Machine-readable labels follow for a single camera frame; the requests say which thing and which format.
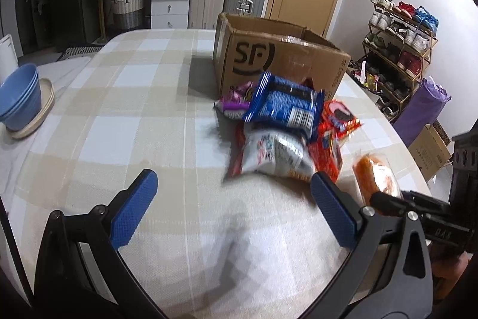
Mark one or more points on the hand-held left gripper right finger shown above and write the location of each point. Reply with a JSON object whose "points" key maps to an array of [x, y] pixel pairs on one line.
{"points": [[332, 210]]}

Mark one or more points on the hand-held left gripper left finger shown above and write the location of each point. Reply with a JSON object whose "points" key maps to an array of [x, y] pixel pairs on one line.
{"points": [[134, 208]]}

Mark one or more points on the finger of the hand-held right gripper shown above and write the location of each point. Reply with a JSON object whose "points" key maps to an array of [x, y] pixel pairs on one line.
{"points": [[388, 205], [429, 205]]}

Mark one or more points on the orange snack packet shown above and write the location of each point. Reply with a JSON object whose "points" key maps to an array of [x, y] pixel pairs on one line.
{"points": [[377, 173]]}

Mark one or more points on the purple snack packet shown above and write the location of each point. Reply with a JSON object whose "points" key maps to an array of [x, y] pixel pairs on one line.
{"points": [[235, 98]]}

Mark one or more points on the brown cardboard box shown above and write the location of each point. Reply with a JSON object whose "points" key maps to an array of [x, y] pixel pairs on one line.
{"points": [[254, 53]]}

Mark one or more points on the person's right hand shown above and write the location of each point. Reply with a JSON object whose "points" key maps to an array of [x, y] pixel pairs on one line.
{"points": [[453, 266]]}

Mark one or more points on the printed cardboard carton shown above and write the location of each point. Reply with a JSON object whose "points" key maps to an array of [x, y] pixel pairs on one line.
{"points": [[429, 151]]}

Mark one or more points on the purple bag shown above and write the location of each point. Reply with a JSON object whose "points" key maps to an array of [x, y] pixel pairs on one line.
{"points": [[418, 109]]}

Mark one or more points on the white silver snack packet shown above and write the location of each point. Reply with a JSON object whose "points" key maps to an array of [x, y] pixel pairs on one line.
{"points": [[269, 151]]}

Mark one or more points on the small red snack packet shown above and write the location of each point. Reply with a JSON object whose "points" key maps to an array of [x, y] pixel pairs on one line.
{"points": [[338, 117]]}

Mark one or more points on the checked beige tablecloth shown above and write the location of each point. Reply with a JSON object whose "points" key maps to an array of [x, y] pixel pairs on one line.
{"points": [[130, 98]]}

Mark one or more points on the blue snack packet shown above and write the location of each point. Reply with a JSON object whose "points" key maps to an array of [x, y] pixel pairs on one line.
{"points": [[283, 102]]}

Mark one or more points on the gold metal shoe rack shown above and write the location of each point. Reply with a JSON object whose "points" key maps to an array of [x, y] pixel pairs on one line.
{"points": [[429, 53]]}

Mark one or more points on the colourful plastic bag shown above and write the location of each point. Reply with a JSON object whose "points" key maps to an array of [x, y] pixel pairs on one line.
{"points": [[368, 78]]}

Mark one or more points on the beige plate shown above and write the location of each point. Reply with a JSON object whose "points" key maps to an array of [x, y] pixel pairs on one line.
{"points": [[45, 106]]}

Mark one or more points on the blue plastic bowl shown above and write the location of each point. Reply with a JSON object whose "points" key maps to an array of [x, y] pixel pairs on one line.
{"points": [[18, 87], [26, 119]]}

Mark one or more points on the rows of assorted shoes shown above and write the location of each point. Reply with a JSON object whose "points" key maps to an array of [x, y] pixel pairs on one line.
{"points": [[410, 37]]}

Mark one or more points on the black white patterned rug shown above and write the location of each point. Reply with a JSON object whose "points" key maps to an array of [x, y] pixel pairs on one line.
{"points": [[80, 50]]}

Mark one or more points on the white plastic bin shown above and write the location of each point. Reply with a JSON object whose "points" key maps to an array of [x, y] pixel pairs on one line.
{"points": [[7, 57]]}

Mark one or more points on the woven laundry basket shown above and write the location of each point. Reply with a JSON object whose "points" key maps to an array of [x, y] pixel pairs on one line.
{"points": [[127, 10]]}

